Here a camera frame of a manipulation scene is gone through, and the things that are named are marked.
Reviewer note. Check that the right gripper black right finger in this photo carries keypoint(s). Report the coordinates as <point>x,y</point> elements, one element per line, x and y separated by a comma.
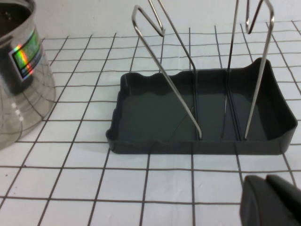
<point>287,188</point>

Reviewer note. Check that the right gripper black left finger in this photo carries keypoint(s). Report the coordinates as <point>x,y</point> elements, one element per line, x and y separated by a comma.
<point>261,207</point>

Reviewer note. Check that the white black grid tablecloth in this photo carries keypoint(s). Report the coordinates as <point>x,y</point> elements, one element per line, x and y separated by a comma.
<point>70,188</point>

